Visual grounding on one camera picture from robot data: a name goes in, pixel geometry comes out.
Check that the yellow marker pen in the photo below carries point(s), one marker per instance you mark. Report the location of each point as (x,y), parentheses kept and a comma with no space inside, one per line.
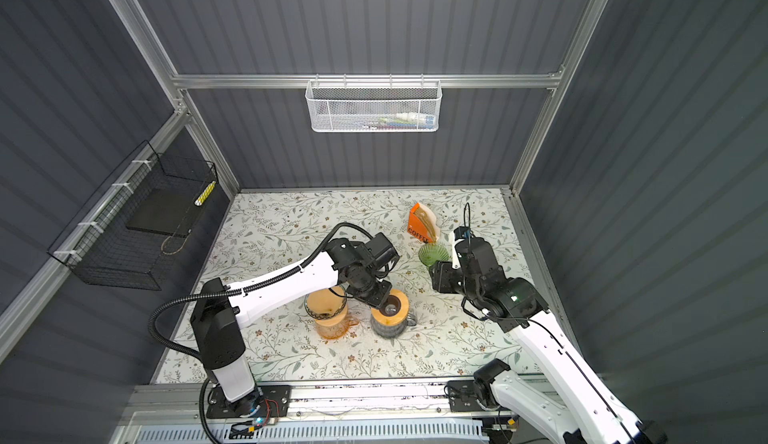
(205,193)

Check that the black wire basket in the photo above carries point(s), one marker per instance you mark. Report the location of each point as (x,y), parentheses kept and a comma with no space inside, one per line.
(134,235)

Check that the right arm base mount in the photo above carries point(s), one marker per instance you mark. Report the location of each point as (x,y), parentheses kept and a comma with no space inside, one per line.
(469,396)

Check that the grey glass carafe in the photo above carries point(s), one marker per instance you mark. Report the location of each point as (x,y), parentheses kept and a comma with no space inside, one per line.
(391,326)

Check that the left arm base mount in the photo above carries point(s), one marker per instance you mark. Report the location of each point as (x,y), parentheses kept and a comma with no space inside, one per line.
(265,401)

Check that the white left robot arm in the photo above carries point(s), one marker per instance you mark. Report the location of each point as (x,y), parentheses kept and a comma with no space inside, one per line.
(220,316)

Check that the grey glass dripper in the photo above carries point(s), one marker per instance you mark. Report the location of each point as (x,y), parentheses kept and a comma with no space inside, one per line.
(338,290)

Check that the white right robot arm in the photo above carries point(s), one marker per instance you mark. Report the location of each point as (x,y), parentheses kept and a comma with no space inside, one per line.
(588,411)

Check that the green glass dripper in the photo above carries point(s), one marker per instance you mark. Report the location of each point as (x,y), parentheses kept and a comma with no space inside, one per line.
(431,253)

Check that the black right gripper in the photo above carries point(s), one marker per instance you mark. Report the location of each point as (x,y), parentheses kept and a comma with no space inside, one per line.
(439,276)

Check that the black flat pad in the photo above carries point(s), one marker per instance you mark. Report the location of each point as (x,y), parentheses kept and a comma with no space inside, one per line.
(165,212)

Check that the orange glass carafe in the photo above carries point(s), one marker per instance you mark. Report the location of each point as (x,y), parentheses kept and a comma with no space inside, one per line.
(335,327)

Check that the orange coffee filter box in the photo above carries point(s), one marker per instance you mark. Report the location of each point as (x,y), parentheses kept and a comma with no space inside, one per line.
(422,224)

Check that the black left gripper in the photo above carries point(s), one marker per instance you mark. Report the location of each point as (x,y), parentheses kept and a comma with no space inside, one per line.
(380,299)

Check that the white wire basket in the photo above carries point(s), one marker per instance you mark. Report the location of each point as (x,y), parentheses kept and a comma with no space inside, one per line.
(369,108)

